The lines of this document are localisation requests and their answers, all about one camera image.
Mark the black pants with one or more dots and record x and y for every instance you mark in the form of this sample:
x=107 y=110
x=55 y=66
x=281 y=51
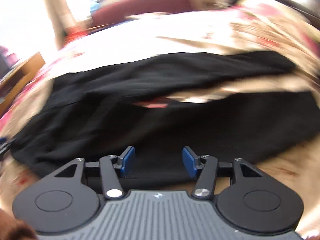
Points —
x=99 y=112

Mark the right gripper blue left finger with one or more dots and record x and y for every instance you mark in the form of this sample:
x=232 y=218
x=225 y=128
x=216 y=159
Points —
x=125 y=161

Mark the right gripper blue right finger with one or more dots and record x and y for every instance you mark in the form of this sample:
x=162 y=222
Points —
x=192 y=162

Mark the wooden desk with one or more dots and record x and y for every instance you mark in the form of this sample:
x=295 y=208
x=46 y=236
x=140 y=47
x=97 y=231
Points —
x=13 y=83

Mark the maroon sofa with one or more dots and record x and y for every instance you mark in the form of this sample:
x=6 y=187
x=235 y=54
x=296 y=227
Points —
x=117 y=12

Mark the floral satin bedspread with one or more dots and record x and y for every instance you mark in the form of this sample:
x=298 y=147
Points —
x=276 y=198

